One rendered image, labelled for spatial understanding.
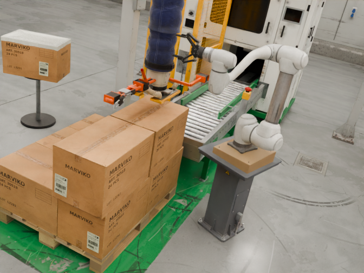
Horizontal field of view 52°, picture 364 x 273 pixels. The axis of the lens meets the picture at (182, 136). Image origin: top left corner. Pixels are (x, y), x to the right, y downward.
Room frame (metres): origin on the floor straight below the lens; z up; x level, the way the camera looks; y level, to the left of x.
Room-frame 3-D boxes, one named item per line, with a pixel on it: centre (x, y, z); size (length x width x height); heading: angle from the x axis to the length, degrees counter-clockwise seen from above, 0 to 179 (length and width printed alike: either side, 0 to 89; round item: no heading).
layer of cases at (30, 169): (2.63, 0.64, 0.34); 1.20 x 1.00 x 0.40; 159
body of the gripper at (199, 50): (2.39, 0.00, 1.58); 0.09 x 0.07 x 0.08; 70
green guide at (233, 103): (4.49, -0.67, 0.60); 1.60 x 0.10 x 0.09; 159
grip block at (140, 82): (2.53, 0.36, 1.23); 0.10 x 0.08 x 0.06; 70
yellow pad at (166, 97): (2.74, 0.18, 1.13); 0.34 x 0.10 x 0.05; 160
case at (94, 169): (2.19, 0.49, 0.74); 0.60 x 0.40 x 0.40; 160
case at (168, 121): (2.77, 0.27, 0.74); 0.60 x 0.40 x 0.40; 160
